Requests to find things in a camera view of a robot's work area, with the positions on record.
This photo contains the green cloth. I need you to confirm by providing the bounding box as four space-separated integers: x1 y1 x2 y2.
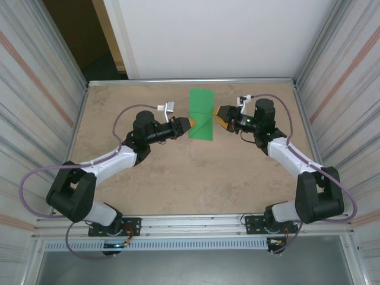
188 88 215 141

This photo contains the striped metal side panel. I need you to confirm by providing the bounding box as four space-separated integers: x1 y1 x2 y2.
0 0 90 285
295 0 380 285

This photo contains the grey metal lower panel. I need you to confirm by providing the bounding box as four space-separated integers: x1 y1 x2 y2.
25 237 369 285

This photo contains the aluminium table end rail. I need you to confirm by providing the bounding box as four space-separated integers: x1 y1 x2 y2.
87 77 297 87

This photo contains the aluminium side rail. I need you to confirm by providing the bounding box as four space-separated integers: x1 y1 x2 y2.
292 83 335 213
53 84 90 216

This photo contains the white door frame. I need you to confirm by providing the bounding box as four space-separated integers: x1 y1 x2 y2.
91 0 140 80

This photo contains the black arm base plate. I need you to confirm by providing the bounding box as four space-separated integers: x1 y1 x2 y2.
245 215 298 235
88 217 142 238

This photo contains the long aluminium mounting rail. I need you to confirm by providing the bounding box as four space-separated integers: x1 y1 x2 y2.
34 214 356 240

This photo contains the red and yellow wire bundle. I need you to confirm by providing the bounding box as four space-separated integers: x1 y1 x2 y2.
122 224 135 248
267 226 293 248

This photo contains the slotted grey cable duct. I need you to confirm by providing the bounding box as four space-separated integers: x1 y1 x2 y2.
43 239 268 251

